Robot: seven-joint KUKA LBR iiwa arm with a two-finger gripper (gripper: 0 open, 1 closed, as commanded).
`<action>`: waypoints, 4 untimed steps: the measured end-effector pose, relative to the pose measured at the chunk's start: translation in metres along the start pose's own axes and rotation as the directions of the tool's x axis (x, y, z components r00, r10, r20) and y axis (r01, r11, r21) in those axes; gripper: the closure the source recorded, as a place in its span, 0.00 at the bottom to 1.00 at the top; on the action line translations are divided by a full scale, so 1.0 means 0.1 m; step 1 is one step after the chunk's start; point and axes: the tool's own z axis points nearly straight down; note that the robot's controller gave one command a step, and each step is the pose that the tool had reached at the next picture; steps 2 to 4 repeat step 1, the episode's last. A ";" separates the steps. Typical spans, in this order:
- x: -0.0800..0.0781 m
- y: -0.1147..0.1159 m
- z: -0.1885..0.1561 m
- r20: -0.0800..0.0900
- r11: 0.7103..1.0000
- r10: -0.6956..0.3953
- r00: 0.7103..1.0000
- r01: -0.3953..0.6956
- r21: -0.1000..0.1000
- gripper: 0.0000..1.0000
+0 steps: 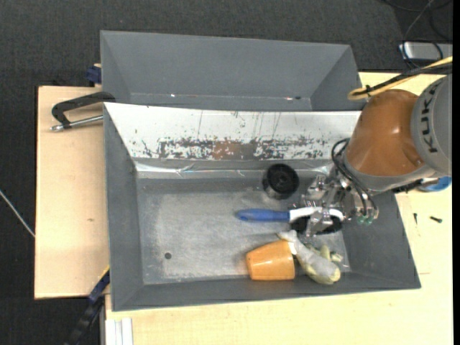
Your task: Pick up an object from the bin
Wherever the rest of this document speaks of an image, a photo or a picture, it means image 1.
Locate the pale wood board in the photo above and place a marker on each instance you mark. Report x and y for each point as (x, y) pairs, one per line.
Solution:
(68, 200)

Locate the orange plastic cup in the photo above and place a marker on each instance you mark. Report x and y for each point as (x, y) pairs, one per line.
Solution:
(271, 261)

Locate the pale stuffed toy animal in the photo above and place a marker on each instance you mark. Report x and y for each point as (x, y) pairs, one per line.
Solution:
(316, 262)

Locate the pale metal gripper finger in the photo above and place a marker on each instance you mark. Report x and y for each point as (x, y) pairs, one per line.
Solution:
(311, 202)
(316, 223)

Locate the grey metal bin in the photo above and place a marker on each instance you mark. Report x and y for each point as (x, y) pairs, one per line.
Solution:
(201, 221)

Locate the black screw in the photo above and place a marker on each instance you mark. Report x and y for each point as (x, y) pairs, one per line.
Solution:
(415, 218)
(436, 219)

